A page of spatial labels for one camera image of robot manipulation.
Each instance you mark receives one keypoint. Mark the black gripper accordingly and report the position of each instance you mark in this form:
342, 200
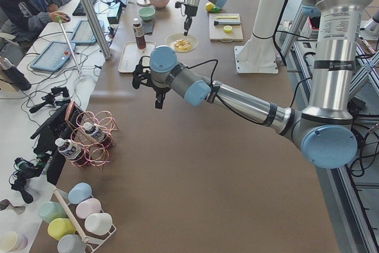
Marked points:
189, 10
160, 90

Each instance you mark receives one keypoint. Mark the white round plate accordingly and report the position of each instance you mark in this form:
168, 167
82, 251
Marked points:
173, 37

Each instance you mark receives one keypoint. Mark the braided glazed donut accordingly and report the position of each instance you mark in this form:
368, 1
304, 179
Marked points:
182, 45

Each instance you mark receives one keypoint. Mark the cream rabbit tray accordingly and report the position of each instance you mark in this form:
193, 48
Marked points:
131, 55

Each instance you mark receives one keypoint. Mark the dark tea bottle on tray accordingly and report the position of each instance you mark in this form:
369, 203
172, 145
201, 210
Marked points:
139, 34

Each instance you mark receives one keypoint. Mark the yellow lemon upper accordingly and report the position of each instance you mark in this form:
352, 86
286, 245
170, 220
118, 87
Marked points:
209, 6

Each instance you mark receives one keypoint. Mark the steel cylinder muddler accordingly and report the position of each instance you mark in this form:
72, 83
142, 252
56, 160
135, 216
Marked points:
224, 23

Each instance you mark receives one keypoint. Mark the green lime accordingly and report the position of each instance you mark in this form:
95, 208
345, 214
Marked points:
215, 10

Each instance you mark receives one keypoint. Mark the bamboo cutting board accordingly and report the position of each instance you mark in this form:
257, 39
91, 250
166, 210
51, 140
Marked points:
216, 32

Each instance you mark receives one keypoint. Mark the half lemon slice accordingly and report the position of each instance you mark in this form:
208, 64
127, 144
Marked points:
227, 29

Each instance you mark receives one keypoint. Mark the grey folded cloth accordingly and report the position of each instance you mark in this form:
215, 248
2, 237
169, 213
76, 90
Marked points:
148, 27

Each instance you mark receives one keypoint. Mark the green bowl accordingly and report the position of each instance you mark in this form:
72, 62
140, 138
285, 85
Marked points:
147, 13

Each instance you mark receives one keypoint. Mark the tea bottle in rack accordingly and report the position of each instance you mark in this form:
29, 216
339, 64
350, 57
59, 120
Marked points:
72, 151
95, 133

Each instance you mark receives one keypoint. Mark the blue teach pendant far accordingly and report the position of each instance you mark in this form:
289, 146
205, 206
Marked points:
82, 34

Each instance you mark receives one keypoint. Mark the blue teach pendant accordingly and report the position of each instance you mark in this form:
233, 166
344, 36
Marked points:
52, 58
82, 34

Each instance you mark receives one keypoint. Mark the blue teach pendant near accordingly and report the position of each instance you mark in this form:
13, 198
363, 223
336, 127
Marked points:
52, 58

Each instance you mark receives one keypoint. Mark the blue cup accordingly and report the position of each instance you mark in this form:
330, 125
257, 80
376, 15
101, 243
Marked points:
79, 193

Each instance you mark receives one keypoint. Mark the pink cup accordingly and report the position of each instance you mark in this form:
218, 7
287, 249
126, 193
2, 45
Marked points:
87, 207

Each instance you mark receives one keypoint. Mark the white cup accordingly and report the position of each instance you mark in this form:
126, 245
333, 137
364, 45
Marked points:
98, 223

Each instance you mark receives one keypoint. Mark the white cup rack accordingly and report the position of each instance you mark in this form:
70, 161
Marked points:
93, 241

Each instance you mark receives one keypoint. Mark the black thermos bottle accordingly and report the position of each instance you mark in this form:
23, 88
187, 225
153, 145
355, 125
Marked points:
17, 78

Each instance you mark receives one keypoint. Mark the green cup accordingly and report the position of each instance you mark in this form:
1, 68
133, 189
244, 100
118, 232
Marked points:
50, 211

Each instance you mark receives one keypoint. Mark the yellow cup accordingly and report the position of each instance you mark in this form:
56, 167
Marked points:
60, 227

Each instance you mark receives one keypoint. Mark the grey cup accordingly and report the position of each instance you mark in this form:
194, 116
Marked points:
71, 244

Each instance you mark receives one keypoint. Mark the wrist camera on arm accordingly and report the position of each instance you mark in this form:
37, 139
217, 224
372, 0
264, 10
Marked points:
182, 6
141, 75

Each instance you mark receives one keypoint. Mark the copper wire bottle rack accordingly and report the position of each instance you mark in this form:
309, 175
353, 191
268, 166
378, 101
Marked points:
96, 154

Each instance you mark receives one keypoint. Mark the aluminium frame post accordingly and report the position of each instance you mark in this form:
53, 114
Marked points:
96, 28

